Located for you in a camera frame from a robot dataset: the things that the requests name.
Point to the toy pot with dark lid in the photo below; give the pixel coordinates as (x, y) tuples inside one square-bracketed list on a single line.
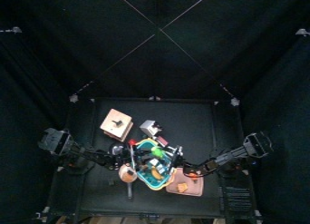
[(118, 149)]

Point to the pink plate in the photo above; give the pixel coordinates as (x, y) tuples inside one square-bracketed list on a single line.
[(190, 188)]

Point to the toy corn with green husk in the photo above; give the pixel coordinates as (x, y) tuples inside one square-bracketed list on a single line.
[(157, 151)]

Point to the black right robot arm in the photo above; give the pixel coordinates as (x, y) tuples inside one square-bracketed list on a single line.
[(230, 156)]

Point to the small red toy piece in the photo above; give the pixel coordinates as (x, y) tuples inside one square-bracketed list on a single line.
[(131, 141)]

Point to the grey toy toaster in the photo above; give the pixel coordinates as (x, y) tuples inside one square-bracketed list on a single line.
[(148, 128)]

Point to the wooden box with black knob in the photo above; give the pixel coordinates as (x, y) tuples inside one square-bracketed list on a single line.
[(116, 124)]

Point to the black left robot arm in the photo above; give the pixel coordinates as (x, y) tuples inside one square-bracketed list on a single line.
[(76, 150)]

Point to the yellow toy food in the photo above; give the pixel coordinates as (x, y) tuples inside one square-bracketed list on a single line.
[(155, 173)]

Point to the orange toy food piece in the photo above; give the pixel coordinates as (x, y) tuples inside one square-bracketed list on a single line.
[(182, 187)]

